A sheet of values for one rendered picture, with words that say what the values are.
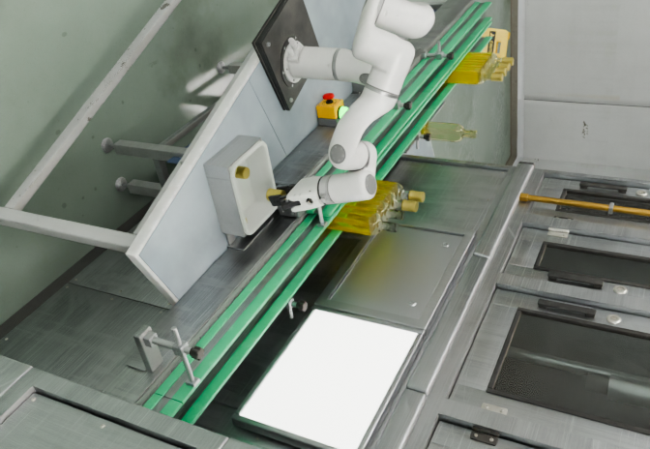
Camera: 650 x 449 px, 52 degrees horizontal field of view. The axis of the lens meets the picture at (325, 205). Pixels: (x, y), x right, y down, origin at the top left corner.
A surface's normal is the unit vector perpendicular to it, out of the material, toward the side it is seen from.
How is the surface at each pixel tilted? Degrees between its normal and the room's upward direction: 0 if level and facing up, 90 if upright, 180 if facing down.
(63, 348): 90
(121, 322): 90
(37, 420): 90
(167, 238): 0
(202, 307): 90
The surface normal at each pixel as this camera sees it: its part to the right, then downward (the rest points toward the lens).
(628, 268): -0.15, -0.84
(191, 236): 0.88, 0.14
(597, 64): -0.45, 0.53
